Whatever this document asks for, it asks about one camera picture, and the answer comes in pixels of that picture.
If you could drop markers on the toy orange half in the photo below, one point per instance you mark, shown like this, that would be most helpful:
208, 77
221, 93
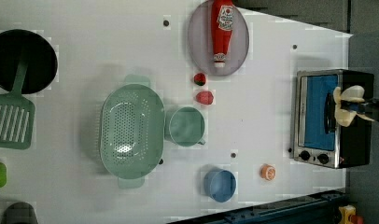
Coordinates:
268, 172

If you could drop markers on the black toaster oven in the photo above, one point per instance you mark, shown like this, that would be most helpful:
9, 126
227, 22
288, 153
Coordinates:
319, 139

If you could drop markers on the green spatula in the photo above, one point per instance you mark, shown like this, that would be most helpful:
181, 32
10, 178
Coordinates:
17, 113

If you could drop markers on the dark grey cylinder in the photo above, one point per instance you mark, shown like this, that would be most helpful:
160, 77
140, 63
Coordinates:
19, 213

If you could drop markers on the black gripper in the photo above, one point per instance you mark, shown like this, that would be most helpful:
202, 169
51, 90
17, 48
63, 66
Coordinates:
368, 110

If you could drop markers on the blue cup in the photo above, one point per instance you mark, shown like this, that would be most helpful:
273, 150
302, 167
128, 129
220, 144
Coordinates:
219, 185

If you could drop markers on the blue metal frame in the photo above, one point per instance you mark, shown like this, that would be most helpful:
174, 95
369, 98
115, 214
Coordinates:
318, 208

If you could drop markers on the red ketchup bottle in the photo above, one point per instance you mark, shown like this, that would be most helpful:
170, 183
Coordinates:
221, 30

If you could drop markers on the green colander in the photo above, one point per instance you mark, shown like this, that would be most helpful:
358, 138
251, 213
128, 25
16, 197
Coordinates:
132, 132

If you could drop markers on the yellow red toy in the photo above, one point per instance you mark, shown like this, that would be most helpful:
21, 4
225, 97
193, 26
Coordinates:
349, 215

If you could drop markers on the grey round plate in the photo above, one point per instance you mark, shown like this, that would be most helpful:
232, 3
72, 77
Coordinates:
201, 45

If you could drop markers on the dark red toy strawberry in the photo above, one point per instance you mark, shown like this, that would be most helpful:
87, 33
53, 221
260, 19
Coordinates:
199, 79

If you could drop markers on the black frying pan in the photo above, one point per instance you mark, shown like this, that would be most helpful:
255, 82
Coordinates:
41, 58

